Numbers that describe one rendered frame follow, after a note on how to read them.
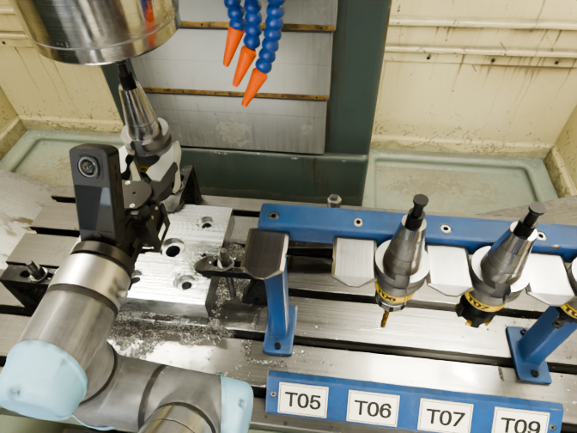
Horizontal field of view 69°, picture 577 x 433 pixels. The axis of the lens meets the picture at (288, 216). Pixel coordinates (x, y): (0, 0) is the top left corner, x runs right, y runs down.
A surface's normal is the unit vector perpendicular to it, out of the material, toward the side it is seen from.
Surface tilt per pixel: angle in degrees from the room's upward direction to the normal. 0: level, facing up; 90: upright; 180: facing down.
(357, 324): 0
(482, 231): 0
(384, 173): 0
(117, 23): 90
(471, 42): 90
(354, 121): 90
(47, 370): 32
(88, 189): 62
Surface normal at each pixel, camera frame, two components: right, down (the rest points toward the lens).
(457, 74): -0.12, 0.75
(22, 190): 0.38, -0.58
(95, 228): -0.14, 0.35
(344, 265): -0.03, -0.66
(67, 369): 0.76, -0.30
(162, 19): 0.90, 0.32
